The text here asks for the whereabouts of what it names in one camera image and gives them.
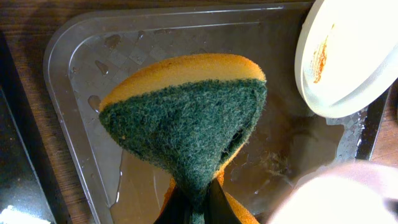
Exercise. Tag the brown serving tray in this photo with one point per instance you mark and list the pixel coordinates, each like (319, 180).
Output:
(92, 53)

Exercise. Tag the white plate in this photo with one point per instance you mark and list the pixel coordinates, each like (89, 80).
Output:
(355, 192)
(346, 55)

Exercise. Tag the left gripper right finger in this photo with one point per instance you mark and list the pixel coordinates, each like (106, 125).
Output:
(217, 209)

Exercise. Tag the green and yellow sponge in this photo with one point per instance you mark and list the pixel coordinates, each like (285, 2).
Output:
(188, 115)

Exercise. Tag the black rectangular tray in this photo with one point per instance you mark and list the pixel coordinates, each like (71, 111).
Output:
(29, 189)

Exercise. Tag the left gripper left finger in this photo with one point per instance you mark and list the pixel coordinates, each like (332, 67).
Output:
(178, 209)

